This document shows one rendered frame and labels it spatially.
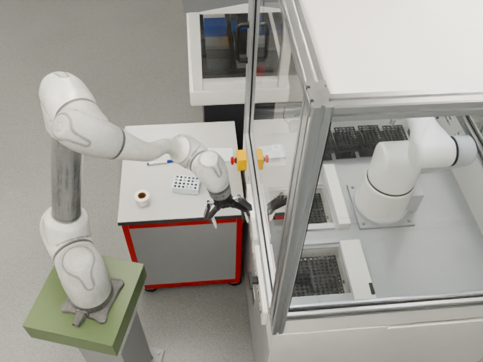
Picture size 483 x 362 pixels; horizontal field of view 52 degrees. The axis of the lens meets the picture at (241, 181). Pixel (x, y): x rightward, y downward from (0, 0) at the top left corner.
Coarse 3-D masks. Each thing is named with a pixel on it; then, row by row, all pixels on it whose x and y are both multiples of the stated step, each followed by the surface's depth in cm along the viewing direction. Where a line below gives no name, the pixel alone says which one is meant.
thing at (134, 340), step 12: (144, 288) 204; (132, 324) 210; (132, 336) 213; (144, 336) 234; (120, 348) 185; (132, 348) 217; (144, 348) 238; (156, 348) 260; (96, 360) 214; (108, 360) 210; (120, 360) 207; (132, 360) 220; (144, 360) 242; (156, 360) 256
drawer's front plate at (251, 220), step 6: (246, 192) 220; (246, 198) 222; (252, 204) 208; (252, 210) 206; (252, 216) 204; (252, 222) 202; (252, 228) 200; (252, 234) 201; (252, 240) 202; (252, 246) 204; (252, 252) 205
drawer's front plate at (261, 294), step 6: (258, 246) 195; (258, 252) 193; (258, 258) 192; (258, 264) 190; (258, 270) 188; (258, 276) 187; (258, 288) 190; (258, 294) 191; (264, 294) 182; (264, 300) 180; (264, 306) 179; (264, 312) 178; (264, 318) 181; (264, 324) 185
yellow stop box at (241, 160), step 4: (236, 152) 230; (240, 152) 230; (244, 152) 230; (236, 156) 228; (240, 156) 228; (244, 156) 228; (236, 160) 229; (240, 160) 226; (244, 160) 227; (236, 164) 231; (240, 164) 228; (244, 164) 229; (236, 168) 231; (240, 168) 230; (244, 168) 231
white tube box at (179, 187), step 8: (176, 176) 235; (184, 176) 235; (192, 176) 235; (176, 184) 231; (184, 184) 233; (192, 184) 233; (200, 184) 236; (176, 192) 233; (184, 192) 232; (192, 192) 231
